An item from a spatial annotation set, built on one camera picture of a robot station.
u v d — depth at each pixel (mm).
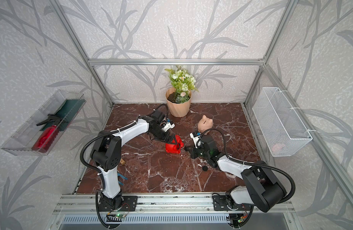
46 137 584
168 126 865
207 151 690
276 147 713
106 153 504
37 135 635
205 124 963
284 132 604
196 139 782
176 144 871
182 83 937
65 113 717
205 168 853
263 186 427
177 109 1018
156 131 769
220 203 731
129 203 732
